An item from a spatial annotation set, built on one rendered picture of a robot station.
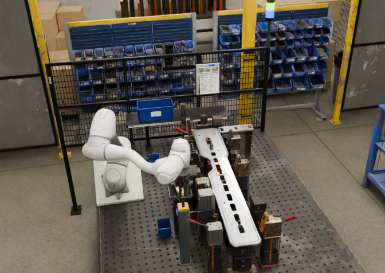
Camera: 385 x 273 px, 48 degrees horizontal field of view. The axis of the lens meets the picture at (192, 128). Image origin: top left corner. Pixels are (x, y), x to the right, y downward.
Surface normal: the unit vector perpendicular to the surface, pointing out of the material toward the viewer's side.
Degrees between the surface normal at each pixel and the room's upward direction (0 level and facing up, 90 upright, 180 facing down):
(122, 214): 0
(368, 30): 91
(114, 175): 49
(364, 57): 91
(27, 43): 91
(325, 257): 0
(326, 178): 0
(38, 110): 94
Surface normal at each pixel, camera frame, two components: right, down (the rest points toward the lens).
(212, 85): 0.15, 0.48
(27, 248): -0.02, -0.87
